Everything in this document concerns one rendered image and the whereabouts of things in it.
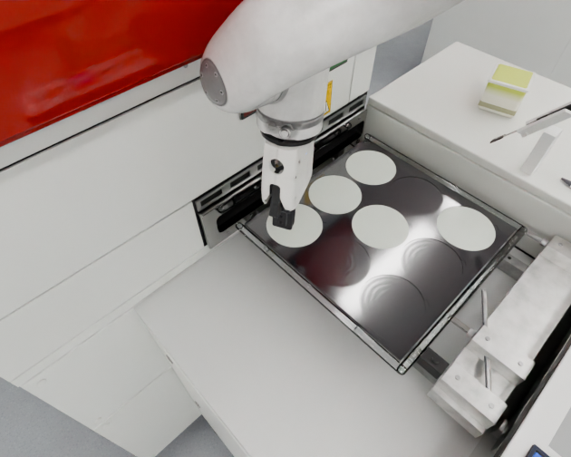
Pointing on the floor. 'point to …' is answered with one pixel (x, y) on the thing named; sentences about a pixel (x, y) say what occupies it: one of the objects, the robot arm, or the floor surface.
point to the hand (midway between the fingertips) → (284, 215)
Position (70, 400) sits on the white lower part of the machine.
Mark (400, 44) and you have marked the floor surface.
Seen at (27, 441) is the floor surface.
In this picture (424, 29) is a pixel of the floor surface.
